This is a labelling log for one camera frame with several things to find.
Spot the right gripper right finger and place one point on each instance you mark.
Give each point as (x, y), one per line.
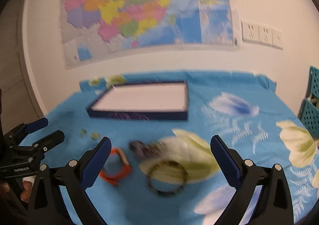
(274, 204)

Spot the blue floral bed sheet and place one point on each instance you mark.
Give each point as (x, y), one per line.
(242, 108)

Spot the left hand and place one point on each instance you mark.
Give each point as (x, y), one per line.
(27, 183)

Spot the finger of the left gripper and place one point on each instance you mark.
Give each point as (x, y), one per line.
(47, 141)
(22, 130)

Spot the dark blue tray box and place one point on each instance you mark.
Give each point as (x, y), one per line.
(144, 101)

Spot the white wall socket panel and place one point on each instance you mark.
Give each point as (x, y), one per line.
(259, 33)

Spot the olive tortoiseshell bangle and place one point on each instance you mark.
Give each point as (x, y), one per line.
(168, 171)

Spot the orange smart watch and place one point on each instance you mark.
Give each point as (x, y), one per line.
(116, 168)

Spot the colourful wall map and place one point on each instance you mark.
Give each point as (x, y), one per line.
(94, 30)

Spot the teal perforated storage basket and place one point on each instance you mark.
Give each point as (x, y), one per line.
(309, 109)

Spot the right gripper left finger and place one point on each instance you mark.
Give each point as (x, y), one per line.
(47, 205)

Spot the brown wooden door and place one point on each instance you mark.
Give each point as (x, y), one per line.
(18, 100)

